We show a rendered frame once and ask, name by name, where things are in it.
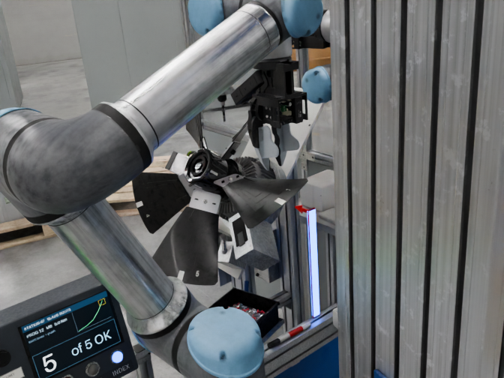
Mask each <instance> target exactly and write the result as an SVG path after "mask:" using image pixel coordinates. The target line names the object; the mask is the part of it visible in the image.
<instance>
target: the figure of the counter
mask: <svg viewBox="0 0 504 378"><path fill-rule="evenodd" d="M31 358H32V361H33V363H34V367H35V370H36V372H37V376H38V378H49V377H51V376H53V375H55V374H57V373H59V372H61V371H63V370H65V369H67V367H66V364H65V360H64V358H63V355H62V351H61V349H60V346H59V344H56V345H55V346H52V347H50V348H49V349H45V350H44V351H42V352H39V353H38V354H35V355H33V356H32V357H31Z"/></svg>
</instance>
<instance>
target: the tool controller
mask: <svg viewBox="0 0 504 378"><path fill-rule="evenodd" d="M56 344H59V346H60V349H61V353H62V355H63V358H64V362H65V364H66V367H67V369H65V370H63V371H61V372H59V373H57V374H55V375H53V376H51V377H49V378H62V377H63V376H65V375H68V374H69V375H71V376H73V378H121V377H123V376H125V375H127V374H129V373H130V372H132V371H135V370H136V369H137V368H138V363H137V359H136V356H135V353H134V348H133V346H132V343H131V339H130V336H129V334H128V329H127V326H126V324H125V319H124V317H123V314H122V309H121V307H120V304H119V302H118V301H117V300H116V298H115V297H114V296H113V295H112V294H111V293H110V292H109V291H108V290H107V288H106V287H105V286H104V285H103V284H102V283H101V282H100V281H99V280H98V279H97V278H96V277H95V276H94V275H93V274H88V275H86V276H84V277H81V278H79V279H76V280H74V281H71V282H70V283H66V284H64V285H62V286H59V287H56V288H55V289H51V290H50V291H47V292H44V293H42V294H40V295H36V296H35V297H32V298H30V299H27V300H25V301H22V302H20V303H18V304H15V305H12V306H10V307H7V308H5V309H3V310H0V378H38V375H37V372H36V370H35V366H34V363H33V361H32V356H33V355H35V354H38V353H40V352H42V351H44V350H47V349H49V348H50V347H53V346H55V345H56ZM115 350H121V351H122V352H123V353H124V358H123V360H122V362H120V363H119V364H113V363H112V362H111V360H110V356H111V353H112V352H113V351H115ZM90 362H97V363H98V364H99V366H100V371H99V373H98V374H97V375H96V376H88V375H87V374H86V366H87V365H88V364H89V363H90Z"/></svg>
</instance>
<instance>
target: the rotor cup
mask: <svg viewBox="0 0 504 378"><path fill-rule="evenodd" d="M198 163H201V166H200V168H199V169H196V165H197V164H198ZM211 170H212V171H214V172H216V173H217V175H215V174H213V173H211V172H210V171H211ZM232 174H238V175H240V176H242V168H241V166H240V164H239V163H238V162H237V161H235V160H233V159H231V158H230V159H221V156H219V155H218V156H217V155H216V154H214V153H213V152H211V151H210V150H209V149H207V148H201V149H198V150H197V151H195V152H194V153H193V154H192V155H191V156H190V158H189V159H188V161H187V163H186V166H185V169H184V177H185V179H186V180H187V181H188V182H189V183H190V184H192V185H197V186H199V187H201V188H199V189H201V190H203V191H207V192H210V193H213V194H218V195H220V196H222V197H221V200H220V201H221V202H222V201H224V200H227V199H229V197H228V196H227V194H226V193H225V191H224V189H223V188H222V187H219V186H217V185H215V184H212V183H213V182H214V181H216V180H218V179H222V178H224V177H227V176H231V175H232Z"/></svg>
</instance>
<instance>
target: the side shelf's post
mask: <svg viewBox="0 0 504 378"><path fill-rule="evenodd" d="M325 246H326V268H327V290H328V307H330V306H332V305H333V304H335V303H336V302H338V295H337V267H336V239H335V236H334V235H331V234H329V233H327V232H326V233H325Z"/></svg>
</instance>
